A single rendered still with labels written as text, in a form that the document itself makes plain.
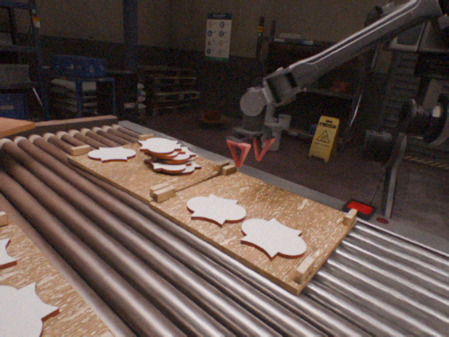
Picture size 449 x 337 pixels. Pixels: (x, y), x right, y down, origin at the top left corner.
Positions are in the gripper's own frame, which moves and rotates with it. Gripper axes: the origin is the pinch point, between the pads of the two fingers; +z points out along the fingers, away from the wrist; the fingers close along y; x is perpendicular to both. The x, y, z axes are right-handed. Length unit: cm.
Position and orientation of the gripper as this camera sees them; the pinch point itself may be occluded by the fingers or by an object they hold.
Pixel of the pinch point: (248, 160)
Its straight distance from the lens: 83.2
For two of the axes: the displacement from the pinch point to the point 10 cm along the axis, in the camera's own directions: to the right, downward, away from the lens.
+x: -7.7, -3.0, 5.7
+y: 6.4, -2.1, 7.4
